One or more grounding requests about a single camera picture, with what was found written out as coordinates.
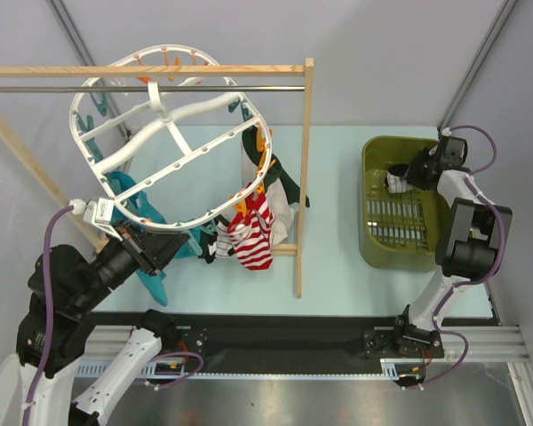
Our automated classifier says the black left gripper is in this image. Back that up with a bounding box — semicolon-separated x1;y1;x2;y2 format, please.
75;215;191;310

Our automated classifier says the orange clothes peg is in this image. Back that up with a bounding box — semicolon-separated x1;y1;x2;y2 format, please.
235;186;265;217
253;125;276;177
162;47;181;67

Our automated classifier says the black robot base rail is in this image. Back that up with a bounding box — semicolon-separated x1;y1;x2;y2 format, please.
106;310;445;375

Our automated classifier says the teal blue garment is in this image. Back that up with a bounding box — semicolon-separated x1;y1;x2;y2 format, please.
104;171;217;306

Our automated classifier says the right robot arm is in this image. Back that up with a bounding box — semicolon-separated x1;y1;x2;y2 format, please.
385;133;513;357

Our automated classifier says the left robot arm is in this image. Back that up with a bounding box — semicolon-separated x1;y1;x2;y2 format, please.
15;212;187;425

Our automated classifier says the red white striped sock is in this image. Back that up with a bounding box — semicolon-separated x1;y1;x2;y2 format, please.
246;184;274;246

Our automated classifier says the olive green plastic basket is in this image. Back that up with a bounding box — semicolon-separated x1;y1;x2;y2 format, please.
359;136;449;272

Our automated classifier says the red white santa sock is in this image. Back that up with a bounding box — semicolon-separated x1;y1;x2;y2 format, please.
227;213;273;271

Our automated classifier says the white plastic clip hanger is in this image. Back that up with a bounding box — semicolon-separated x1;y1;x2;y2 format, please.
68;43;274;234

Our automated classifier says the wooden clothes rack frame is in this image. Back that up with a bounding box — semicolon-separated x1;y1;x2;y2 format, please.
0;45;314;297

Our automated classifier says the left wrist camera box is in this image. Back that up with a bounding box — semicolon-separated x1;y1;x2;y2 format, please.
69;198;118;238

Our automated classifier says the metal hanging rod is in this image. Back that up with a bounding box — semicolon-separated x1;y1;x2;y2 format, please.
0;84;306;93

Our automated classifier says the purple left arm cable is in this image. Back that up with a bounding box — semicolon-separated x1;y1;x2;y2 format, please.
21;203;76;426

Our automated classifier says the green and white garment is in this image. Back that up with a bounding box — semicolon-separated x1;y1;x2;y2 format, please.
242;125;300;245

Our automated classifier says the teal clothes peg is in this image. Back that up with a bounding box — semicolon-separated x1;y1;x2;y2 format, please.
199;219;218;244
90;92;109;117

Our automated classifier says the white pinstriped black-toe sock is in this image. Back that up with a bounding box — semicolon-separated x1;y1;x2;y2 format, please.
199;215;235;264
385;163;413;194

